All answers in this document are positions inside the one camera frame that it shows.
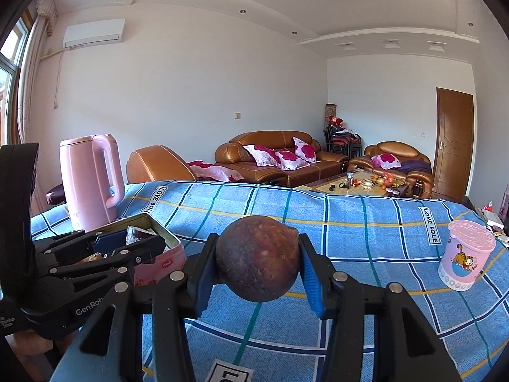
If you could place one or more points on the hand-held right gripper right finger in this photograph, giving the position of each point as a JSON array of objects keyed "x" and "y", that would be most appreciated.
[{"x": 312, "y": 282}]

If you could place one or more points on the pink tin box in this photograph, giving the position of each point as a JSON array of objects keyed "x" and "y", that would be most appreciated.
[{"x": 167, "y": 260}]

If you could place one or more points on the brown leather sofa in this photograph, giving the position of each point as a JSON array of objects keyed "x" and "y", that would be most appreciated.
[{"x": 258, "y": 137}]

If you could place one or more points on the brown leather chaise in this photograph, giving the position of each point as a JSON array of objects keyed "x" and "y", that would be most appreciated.
[{"x": 155, "y": 163}]

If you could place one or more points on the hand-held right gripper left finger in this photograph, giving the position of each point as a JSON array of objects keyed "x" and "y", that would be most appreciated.
[{"x": 206, "y": 282}]

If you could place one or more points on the white air conditioner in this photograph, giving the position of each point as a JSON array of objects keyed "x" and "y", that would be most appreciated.
[{"x": 93, "y": 33}]

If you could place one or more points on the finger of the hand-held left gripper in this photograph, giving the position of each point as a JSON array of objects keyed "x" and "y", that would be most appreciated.
[
  {"x": 147, "y": 246},
  {"x": 111, "y": 240}
]

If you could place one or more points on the stacked dark chairs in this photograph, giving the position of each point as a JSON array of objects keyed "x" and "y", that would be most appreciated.
[{"x": 344, "y": 141}]

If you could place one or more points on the square ceiling light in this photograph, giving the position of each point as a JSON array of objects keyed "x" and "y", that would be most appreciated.
[
  {"x": 348, "y": 45},
  {"x": 436, "y": 46},
  {"x": 389, "y": 42}
]

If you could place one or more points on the purple passion fruit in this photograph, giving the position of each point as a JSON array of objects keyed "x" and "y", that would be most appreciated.
[{"x": 256, "y": 258}]

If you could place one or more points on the wooden coffee table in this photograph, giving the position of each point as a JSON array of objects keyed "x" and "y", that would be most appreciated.
[{"x": 322, "y": 183}]

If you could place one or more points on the blue checked blanket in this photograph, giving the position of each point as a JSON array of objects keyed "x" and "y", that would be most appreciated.
[{"x": 358, "y": 246}]

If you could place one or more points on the red plush toy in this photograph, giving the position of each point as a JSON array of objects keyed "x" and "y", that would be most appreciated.
[{"x": 336, "y": 121}]

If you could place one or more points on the maroon stool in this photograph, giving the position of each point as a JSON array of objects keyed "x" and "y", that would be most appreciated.
[{"x": 55, "y": 195}]

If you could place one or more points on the glass jar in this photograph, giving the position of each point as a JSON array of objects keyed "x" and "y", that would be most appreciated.
[{"x": 350, "y": 179}]

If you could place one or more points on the white red floral pillow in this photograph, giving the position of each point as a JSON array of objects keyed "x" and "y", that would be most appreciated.
[
  {"x": 385, "y": 161},
  {"x": 262, "y": 155},
  {"x": 290, "y": 160},
  {"x": 306, "y": 149}
]

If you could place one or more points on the brown leather armchair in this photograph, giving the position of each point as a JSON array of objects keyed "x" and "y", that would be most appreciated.
[{"x": 397, "y": 148}]

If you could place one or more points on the purple cloth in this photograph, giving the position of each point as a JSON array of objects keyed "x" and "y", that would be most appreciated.
[{"x": 415, "y": 166}]

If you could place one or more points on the pink cartoon cup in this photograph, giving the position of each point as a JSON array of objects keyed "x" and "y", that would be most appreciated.
[{"x": 465, "y": 258}]

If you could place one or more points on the tall patterned vase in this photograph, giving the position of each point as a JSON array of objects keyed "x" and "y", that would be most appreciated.
[{"x": 331, "y": 111}]

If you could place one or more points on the brown wooden door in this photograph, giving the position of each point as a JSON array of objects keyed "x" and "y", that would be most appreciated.
[{"x": 453, "y": 147}]

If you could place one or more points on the window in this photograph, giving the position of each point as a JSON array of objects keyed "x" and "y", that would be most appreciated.
[{"x": 10, "y": 87}]

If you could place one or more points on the pink electric kettle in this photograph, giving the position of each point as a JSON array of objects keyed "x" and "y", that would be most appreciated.
[{"x": 87, "y": 183}]

